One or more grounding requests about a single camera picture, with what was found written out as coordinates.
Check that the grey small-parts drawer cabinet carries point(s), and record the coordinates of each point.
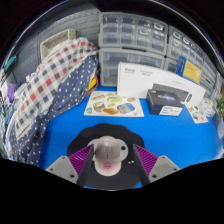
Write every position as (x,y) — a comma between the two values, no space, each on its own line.
(170,65)
(186,43)
(113,66)
(133,31)

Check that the food picture sticker sheet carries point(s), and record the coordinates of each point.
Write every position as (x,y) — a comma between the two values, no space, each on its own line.
(113,105)

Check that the beige wicker basket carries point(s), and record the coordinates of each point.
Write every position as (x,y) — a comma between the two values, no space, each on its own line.
(55,41)

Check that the black flower-shaped mouse pad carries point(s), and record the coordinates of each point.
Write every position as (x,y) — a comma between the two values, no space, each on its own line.
(83,136)

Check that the yellow and blue box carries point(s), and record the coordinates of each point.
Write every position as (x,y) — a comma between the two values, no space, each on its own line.
(190,70)

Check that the beige computer mouse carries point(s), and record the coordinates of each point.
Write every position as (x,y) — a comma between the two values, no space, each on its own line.
(107,156)

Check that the small black product box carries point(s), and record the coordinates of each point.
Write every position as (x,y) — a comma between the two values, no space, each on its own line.
(163,101)

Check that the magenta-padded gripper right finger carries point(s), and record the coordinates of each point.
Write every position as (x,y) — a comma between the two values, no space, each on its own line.
(156,166)

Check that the red blue checked cloth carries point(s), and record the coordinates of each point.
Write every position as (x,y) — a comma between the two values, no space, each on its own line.
(50,76)

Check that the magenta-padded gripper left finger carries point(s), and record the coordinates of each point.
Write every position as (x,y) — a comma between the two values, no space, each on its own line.
(71,166)

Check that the white keyboard packaging box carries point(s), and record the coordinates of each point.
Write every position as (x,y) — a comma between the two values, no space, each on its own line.
(140,76)

